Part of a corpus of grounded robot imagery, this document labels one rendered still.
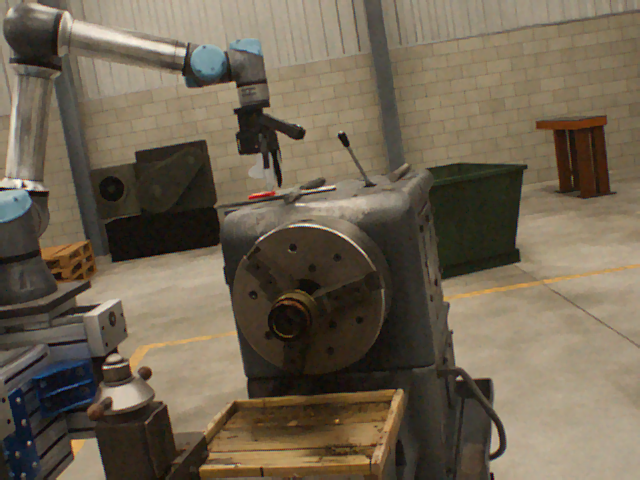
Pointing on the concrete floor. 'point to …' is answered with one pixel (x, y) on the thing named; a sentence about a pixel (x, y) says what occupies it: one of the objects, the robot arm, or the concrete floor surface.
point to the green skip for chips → (476, 215)
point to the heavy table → (580, 154)
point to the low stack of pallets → (57, 259)
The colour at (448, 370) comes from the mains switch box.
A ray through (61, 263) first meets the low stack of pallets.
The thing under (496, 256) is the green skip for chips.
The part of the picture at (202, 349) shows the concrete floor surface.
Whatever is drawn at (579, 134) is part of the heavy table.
